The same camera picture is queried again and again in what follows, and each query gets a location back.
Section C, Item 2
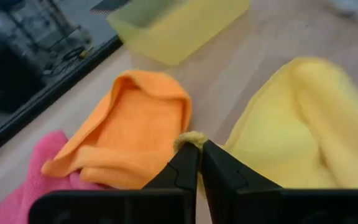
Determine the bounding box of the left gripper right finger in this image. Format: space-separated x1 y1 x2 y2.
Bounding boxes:
200 139 358 224

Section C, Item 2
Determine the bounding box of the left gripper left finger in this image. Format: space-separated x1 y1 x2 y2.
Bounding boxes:
28 141 200 224

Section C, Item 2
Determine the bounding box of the yellow microfiber towel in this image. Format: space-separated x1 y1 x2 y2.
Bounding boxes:
172 57 358 200

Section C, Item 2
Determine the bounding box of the orange microfiber towel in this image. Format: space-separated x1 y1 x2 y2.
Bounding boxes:
41 69 193 190

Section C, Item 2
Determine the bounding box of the pink microfiber towel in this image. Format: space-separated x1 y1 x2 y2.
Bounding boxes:
0 129 111 224

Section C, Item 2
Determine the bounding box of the yellow translucent plastic bin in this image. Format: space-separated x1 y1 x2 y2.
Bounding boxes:
106 0 250 67

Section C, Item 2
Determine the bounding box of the large hazard striped floor mat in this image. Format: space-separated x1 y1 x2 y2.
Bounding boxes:
88 0 132 16

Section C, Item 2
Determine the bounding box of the black aluminium table frame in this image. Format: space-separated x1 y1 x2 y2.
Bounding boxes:
0 34 124 164

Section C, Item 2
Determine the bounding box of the yellow hanging cable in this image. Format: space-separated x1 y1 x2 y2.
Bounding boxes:
78 46 93 60

